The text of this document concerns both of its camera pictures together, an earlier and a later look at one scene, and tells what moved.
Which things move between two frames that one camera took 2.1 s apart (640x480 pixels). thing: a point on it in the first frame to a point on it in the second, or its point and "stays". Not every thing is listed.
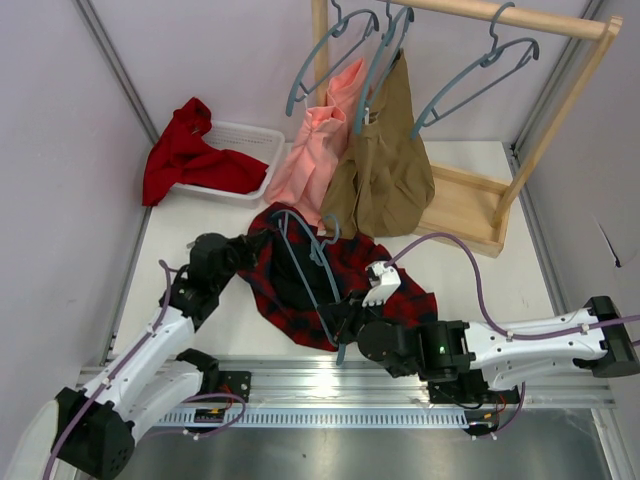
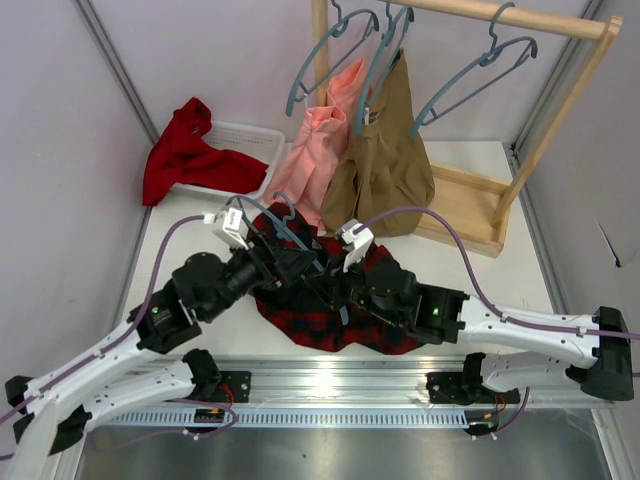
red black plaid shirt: (293, 270) stays
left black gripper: (250, 245) to (270, 256)
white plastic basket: (261, 144) stays
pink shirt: (302, 183) stays
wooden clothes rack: (469, 210) stays
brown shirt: (383, 185) stays
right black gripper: (338, 316) to (335, 286)
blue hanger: (339, 348) to (281, 224)
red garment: (182, 154) stays
